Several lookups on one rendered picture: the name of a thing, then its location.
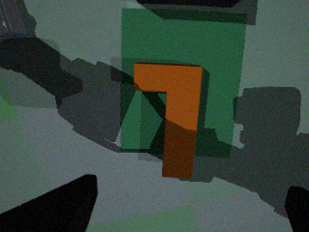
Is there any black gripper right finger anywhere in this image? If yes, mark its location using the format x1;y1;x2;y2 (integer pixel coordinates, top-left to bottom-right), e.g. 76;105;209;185
285;186;309;232

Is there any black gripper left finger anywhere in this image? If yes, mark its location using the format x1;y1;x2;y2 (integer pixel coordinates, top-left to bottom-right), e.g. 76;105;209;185
0;174;98;232

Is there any orange l-shaped part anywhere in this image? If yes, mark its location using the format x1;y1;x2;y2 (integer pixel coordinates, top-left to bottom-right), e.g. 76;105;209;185
134;62;202;178

